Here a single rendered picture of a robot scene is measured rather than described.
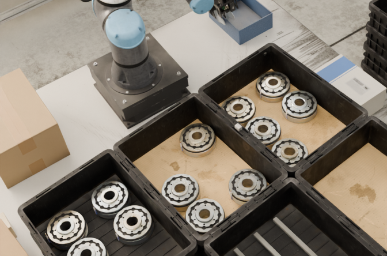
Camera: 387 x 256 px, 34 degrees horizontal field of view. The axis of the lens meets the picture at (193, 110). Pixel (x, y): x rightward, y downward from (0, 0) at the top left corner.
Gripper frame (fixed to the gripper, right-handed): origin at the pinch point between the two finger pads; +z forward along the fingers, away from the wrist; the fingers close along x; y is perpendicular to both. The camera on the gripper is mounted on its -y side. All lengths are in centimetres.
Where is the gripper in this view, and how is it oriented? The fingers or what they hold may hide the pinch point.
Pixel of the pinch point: (223, 19)
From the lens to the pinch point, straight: 233.7
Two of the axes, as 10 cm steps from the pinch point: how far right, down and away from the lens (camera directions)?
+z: 2.2, 5.8, 7.8
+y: 5.1, 6.2, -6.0
